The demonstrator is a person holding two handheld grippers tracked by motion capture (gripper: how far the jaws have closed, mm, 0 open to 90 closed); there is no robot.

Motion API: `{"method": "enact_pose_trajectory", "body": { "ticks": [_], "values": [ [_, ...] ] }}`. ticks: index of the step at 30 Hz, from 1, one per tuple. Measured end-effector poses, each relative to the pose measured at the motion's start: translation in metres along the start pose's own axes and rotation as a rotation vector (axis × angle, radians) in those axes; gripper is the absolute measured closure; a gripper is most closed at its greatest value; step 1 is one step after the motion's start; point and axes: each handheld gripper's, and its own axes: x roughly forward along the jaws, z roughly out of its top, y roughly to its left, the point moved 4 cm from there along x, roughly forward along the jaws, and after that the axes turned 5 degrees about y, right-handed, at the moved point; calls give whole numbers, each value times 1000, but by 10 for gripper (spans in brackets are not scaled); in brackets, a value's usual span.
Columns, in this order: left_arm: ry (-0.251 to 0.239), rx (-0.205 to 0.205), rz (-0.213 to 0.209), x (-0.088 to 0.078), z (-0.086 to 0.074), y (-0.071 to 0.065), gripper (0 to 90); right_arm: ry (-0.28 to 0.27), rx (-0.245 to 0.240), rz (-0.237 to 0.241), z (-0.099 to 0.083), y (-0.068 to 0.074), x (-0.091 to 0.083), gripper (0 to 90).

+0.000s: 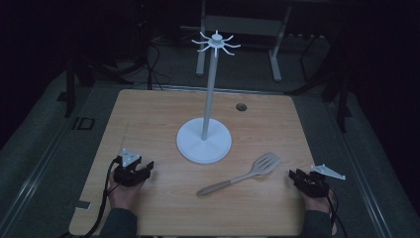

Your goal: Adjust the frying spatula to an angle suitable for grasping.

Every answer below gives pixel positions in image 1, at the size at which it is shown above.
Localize person's left hand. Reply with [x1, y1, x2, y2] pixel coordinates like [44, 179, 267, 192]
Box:
[107, 169, 147, 213]

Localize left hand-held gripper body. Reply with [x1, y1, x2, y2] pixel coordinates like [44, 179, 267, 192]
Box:
[113, 148, 149, 188]

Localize white utensil rack with hooks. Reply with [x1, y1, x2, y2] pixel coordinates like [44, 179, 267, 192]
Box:
[175, 29, 242, 165]

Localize black floor cables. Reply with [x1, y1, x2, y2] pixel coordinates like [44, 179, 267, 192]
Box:
[132, 19, 199, 91]

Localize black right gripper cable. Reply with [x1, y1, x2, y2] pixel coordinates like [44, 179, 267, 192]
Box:
[326, 186, 349, 238]

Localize beige slotted spatula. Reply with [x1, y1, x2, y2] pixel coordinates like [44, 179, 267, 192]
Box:
[196, 152, 282, 197]

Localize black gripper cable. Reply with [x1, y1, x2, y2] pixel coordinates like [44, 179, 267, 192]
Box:
[60, 157, 121, 238]
[326, 186, 349, 238]

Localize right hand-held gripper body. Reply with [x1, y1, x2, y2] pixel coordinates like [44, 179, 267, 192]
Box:
[298, 164, 347, 199]

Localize black metal stand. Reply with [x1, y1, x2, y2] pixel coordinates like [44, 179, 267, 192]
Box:
[56, 56, 133, 119]
[285, 33, 353, 134]

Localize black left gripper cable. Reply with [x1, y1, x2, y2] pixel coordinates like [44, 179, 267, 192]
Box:
[60, 157, 121, 238]

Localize person's right hand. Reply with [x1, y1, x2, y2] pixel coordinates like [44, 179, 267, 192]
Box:
[300, 188, 334, 214]

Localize white metal desk frame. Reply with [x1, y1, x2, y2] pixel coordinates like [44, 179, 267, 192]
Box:
[195, 0, 293, 83]

